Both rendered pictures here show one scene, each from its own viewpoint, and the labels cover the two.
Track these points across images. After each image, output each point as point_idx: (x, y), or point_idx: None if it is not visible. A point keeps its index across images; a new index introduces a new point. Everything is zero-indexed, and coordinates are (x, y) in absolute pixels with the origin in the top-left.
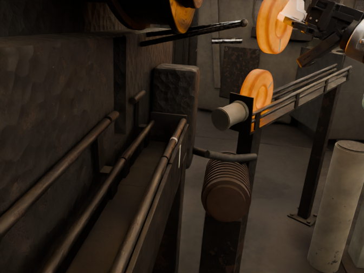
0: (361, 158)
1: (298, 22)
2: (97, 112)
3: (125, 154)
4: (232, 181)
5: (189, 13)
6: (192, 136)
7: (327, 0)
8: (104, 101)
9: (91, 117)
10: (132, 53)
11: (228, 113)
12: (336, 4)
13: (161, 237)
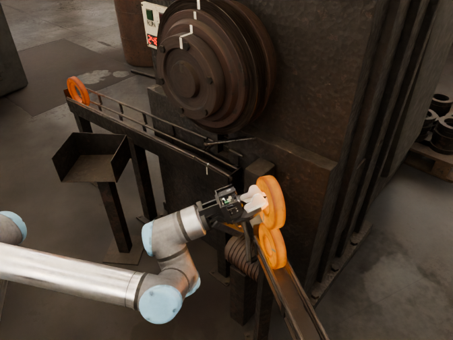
0: None
1: (238, 195)
2: (206, 133)
3: (207, 152)
4: (232, 238)
5: (214, 128)
6: None
7: (235, 201)
8: (210, 133)
9: (203, 132)
10: (235, 135)
11: None
12: (215, 192)
13: (185, 168)
